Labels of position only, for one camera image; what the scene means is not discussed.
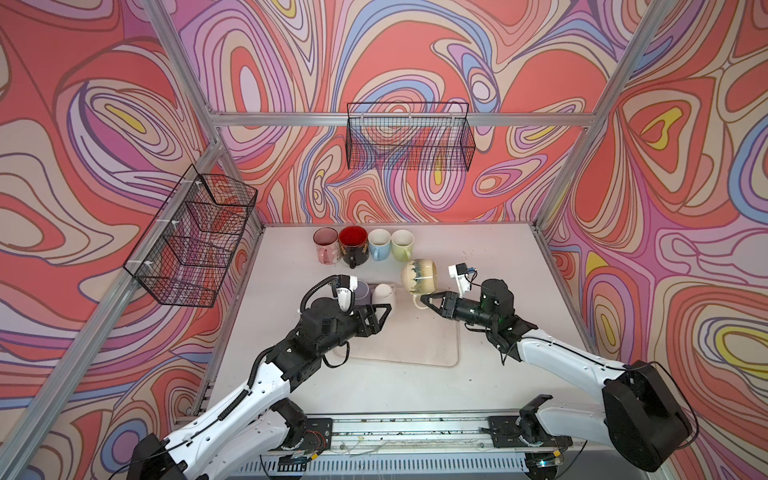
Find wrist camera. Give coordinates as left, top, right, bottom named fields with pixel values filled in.
left=333, top=274, right=358, bottom=314
left=448, top=263, right=477, bottom=298

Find beige plastic tray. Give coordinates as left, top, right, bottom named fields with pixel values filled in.
left=350, top=283, right=460, bottom=368

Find black wire basket left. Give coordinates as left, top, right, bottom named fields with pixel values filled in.
left=123, top=166, right=258, bottom=308

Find light blue mug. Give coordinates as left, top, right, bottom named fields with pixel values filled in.
left=368, top=228, right=391, bottom=261

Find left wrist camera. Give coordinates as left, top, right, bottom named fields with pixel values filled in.
left=333, top=274, right=358, bottom=314

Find black wire basket back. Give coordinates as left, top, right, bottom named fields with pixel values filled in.
left=345, top=100, right=476, bottom=171

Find black skull mug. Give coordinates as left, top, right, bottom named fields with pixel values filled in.
left=338, top=225, right=369, bottom=269

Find green mug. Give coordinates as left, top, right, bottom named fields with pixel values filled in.
left=391, top=229, right=415, bottom=263

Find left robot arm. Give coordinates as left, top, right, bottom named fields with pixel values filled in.
left=123, top=274, right=392, bottom=479

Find pink mug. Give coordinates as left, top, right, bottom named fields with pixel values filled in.
left=313, top=227, right=341, bottom=265

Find aluminium front rail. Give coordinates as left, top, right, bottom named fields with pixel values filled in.
left=161, top=410, right=655, bottom=457

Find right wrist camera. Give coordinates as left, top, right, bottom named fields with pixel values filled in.
left=448, top=263, right=477, bottom=298

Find white mug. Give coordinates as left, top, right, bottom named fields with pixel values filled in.
left=371, top=283, right=396, bottom=309

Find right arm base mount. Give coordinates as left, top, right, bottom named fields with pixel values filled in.
left=480, top=415, right=573, bottom=449

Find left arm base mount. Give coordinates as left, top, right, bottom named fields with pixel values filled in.
left=271, top=417, right=334, bottom=455

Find black wire basket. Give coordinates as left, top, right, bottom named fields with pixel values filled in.
left=345, top=100, right=476, bottom=171
left=123, top=166, right=258, bottom=308

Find beige ceramic teapot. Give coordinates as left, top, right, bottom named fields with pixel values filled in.
left=401, top=259, right=438, bottom=310

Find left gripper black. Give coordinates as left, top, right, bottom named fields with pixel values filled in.
left=314, top=304, right=391, bottom=360

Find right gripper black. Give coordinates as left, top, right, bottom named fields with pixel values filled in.
left=420, top=291, right=496, bottom=329

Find purple mug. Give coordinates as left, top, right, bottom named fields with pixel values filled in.
left=354, top=281, right=372, bottom=307

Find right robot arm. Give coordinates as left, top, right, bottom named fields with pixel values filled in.
left=417, top=279, right=697, bottom=472

